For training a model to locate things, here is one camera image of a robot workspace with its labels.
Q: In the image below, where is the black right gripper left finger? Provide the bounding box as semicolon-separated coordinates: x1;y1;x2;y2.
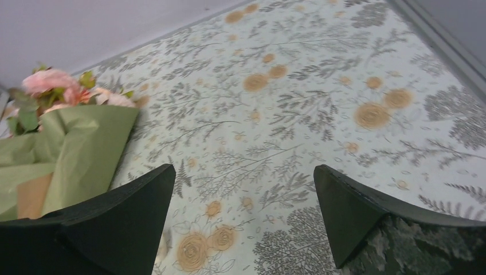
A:
1;164;176;274

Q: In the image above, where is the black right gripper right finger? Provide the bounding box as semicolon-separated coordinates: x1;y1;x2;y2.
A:
313;165;485;274

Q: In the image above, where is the olive green wrapping paper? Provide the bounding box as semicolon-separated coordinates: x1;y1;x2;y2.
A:
1;105;139;221

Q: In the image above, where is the orange wrapping paper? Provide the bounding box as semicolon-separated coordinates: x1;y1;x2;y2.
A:
17;173;53;219

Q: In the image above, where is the pink fake flower bunch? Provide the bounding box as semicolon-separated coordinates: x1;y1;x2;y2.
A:
4;64;137;137

